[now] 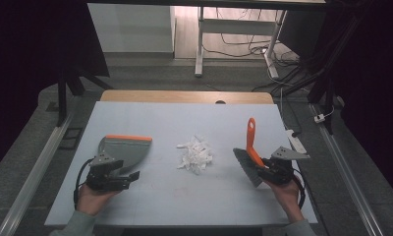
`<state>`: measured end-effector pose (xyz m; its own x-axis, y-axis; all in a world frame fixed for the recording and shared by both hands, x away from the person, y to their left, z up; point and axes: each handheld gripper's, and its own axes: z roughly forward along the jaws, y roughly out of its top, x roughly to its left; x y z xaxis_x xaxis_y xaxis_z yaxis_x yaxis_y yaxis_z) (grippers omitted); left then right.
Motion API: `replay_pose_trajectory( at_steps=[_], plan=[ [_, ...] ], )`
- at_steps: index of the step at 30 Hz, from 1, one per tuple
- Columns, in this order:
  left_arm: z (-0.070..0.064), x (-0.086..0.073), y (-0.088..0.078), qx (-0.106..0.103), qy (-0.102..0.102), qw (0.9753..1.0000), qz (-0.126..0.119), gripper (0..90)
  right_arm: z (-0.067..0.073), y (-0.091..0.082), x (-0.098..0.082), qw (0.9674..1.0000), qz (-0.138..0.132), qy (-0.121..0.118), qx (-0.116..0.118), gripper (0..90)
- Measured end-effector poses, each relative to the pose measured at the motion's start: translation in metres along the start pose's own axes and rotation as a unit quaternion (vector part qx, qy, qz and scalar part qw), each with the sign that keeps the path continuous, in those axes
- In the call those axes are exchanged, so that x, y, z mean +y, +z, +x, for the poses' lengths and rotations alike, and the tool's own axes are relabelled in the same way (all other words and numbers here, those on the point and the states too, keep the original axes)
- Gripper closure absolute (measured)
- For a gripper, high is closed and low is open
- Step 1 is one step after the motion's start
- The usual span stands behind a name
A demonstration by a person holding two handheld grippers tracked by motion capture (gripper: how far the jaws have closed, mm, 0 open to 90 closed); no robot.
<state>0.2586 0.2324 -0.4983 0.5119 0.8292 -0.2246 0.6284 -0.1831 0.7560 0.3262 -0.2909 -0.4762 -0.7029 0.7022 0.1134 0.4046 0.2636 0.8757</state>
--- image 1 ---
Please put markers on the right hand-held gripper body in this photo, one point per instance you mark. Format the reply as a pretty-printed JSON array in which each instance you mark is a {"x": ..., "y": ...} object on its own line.
[{"x": 283, "y": 170}]

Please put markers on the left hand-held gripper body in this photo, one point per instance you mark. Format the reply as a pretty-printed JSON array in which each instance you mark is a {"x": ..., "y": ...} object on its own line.
[{"x": 101, "y": 178}]

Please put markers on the grey dustpan with orange edge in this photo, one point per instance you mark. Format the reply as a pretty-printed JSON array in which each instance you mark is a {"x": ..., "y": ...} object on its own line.
[{"x": 129, "y": 150}]

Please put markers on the pile of white paper scraps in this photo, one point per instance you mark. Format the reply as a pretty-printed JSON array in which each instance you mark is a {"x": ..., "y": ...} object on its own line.
[{"x": 196, "y": 155}]

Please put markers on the person's left hand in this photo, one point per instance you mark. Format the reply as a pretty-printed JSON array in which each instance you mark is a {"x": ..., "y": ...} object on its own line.
[{"x": 91, "y": 200}]

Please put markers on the person's right hand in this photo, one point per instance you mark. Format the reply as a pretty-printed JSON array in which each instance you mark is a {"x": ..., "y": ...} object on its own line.
[{"x": 286, "y": 196}]

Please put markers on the black floor plate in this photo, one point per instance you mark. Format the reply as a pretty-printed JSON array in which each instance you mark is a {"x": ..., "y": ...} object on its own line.
[{"x": 70, "y": 138}]

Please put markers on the small white plug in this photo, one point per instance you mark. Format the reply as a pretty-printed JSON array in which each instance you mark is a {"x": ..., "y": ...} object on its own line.
[{"x": 319, "y": 118}]

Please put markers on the black metal stand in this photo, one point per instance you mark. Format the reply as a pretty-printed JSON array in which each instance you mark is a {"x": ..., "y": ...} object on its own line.
[
  {"x": 328, "y": 65},
  {"x": 63, "y": 98}
]

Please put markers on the white cabinet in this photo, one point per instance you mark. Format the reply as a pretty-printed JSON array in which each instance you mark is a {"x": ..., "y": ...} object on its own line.
[{"x": 132, "y": 28}]

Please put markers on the aluminium rail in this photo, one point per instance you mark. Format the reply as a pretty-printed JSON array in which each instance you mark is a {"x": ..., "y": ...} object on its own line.
[
  {"x": 348, "y": 177},
  {"x": 34, "y": 170}
]

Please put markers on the white desk frame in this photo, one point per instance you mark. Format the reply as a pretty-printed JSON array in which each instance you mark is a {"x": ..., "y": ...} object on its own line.
[{"x": 237, "y": 26}]

